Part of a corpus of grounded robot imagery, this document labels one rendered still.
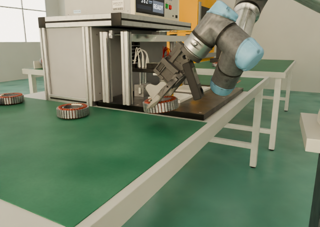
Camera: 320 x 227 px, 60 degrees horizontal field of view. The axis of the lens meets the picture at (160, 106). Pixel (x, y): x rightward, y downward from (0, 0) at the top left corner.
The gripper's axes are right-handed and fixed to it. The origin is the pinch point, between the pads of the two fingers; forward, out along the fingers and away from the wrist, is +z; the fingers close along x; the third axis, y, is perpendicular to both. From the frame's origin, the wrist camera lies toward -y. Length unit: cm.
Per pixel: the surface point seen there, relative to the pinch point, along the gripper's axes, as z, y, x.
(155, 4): -15, 38, -44
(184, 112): 0.5, -7.1, -11.6
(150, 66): 3.5, 18.0, -30.6
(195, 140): -3.8, -15.8, 8.1
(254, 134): 27, -52, -143
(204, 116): -3.7, -13.2, -11.0
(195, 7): 8, 117, -391
